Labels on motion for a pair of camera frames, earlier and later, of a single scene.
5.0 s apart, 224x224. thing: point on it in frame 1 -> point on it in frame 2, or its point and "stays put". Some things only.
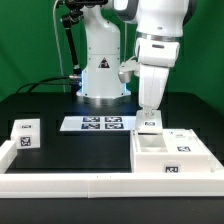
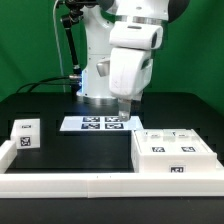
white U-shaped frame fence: x=104 y=185 stays put
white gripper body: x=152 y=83 -> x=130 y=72
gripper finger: x=153 y=112 -> x=135 y=106
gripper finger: x=145 y=112 -> x=124 y=110
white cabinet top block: x=26 y=133 stays put
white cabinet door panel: x=184 y=141 stays put
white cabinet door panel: x=149 y=125 -> x=154 y=142
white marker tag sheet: x=99 y=123 stays put
